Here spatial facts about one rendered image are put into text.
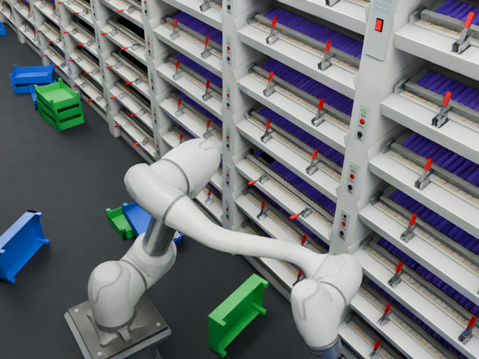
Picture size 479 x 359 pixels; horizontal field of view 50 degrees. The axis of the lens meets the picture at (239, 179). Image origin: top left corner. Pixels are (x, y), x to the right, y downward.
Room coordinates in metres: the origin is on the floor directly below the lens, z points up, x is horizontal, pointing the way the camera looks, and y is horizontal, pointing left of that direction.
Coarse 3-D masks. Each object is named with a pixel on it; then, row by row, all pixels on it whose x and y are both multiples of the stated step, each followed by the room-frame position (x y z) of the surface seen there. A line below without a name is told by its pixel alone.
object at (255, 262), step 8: (192, 200) 2.26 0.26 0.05; (200, 208) 2.19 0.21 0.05; (208, 216) 2.13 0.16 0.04; (216, 224) 2.06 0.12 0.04; (248, 256) 1.83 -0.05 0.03; (256, 264) 1.78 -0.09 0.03; (264, 272) 1.73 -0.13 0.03; (272, 280) 1.68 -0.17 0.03; (280, 288) 1.63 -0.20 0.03; (288, 288) 1.61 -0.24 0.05; (288, 296) 1.59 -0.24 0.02; (344, 344) 1.32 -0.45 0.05; (344, 352) 1.30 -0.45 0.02; (352, 352) 1.28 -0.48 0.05
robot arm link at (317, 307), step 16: (304, 288) 0.87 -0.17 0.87; (320, 288) 0.87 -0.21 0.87; (336, 288) 0.91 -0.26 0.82; (304, 304) 0.83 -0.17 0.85; (320, 304) 0.83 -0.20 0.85; (336, 304) 0.87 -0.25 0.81; (304, 320) 0.82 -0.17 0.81; (320, 320) 0.81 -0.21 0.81; (336, 320) 0.84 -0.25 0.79; (304, 336) 0.81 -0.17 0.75; (320, 336) 0.80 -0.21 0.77; (336, 336) 0.82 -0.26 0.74
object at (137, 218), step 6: (126, 204) 2.04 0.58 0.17; (132, 204) 2.09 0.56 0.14; (126, 210) 2.05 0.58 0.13; (132, 210) 2.09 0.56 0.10; (138, 210) 2.09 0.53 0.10; (144, 210) 2.10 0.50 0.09; (126, 216) 2.02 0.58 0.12; (132, 216) 2.05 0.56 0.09; (138, 216) 2.06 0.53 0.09; (144, 216) 2.07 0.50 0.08; (150, 216) 2.07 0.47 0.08; (132, 222) 1.97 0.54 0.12; (138, 222) 2.02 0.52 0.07; (144, 222) 2.03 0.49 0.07; (132, 228) 1.98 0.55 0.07; (138, 228) 1.99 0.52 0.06; (144, 228) 2.00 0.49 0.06; (138, 234) 1.91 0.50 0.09; (180, 234) 1.94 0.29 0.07; (180, 240) 1.94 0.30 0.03
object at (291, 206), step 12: (252, 144) 1.92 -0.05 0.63; (240, 156) 1.89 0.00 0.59; (252, 156) 1.90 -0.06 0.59; (240, 168) 1.84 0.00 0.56; (252, 168) 1.82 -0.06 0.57; (252, 180) 1.77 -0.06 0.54; (264, 192) 1.71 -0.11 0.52; (276, 192) 1.66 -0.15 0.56; (288, 204) 1.59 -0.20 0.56; (300, 204) 1.58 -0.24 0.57; (300, 216) 1.52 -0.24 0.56; (312, 216) 1.51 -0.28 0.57; (312, 228) 1.47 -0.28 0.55; (324, 228) 1.44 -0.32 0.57; (324, 240) 1.42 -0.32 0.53
